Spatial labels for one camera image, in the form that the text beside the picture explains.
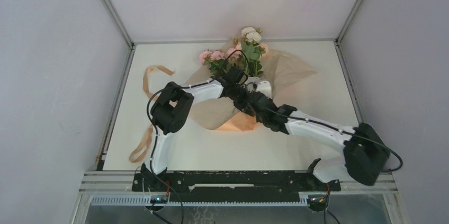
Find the pink rose stem bunch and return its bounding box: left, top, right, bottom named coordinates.
left=199, top=48, right=246, bottom=78

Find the beige wrapping paper sheet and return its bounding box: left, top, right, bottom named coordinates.
left=187, top=37, right=316, bottom=132

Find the white rose stem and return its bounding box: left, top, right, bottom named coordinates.
left=238, top=26, right=268, bottom=77

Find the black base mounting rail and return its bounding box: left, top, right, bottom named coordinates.
left=132, top=171, right=341, bottom=202

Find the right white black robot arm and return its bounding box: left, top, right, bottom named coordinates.
left=246, top=92, right=393, bottom=190

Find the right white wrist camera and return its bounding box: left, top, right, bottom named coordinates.
left=247, top=79, right=273, bottom=98

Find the white slotted cable duct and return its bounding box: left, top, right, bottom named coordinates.
left=91, top=195, right=310, bottom=207

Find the tan ribbon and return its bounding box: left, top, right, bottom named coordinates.
left=128, top=65, right=176, bottom=164

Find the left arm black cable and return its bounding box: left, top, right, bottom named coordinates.
left=145, top=49, right=252, bottom=224

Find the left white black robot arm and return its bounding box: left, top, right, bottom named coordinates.
left=142, top=67, right=259, bottom=191

